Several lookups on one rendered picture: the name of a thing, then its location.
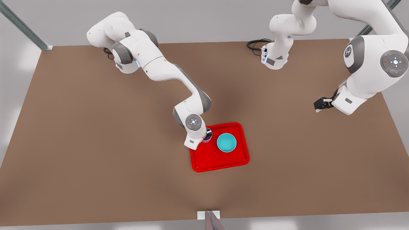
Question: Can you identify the silver frame post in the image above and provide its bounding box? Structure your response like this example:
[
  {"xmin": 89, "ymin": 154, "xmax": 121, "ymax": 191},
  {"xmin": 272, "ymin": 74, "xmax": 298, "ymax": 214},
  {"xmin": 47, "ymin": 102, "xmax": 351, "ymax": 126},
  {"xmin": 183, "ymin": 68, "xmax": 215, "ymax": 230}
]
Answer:
[
  {"xmin": 0, "ymin": 0, "xmax": 53, "ymax": 51},
  {"xmin": 348, "ymin": 0, "xmax": 402, "ymax": 41},
  {"xmin": 197, "ymin": 210, "xmax": 226, "ymax": 230}
]

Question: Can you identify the red tray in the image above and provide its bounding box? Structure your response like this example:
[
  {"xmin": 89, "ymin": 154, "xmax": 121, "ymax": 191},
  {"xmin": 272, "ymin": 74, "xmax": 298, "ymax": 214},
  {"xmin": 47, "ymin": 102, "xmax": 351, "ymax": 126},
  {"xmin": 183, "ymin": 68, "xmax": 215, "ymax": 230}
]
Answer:
[{"xmin": 189, "ymin": 122, "xmax": 250, "ymax": 173}]

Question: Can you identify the teal bowl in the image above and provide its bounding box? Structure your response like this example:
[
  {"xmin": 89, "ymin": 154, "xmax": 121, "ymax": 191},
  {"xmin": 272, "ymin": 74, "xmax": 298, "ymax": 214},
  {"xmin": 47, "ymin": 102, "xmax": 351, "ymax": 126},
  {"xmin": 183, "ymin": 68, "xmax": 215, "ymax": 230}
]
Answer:
[{"xmin": 217, "ymin": 133, "xmax": 237, "ymax": 153}]

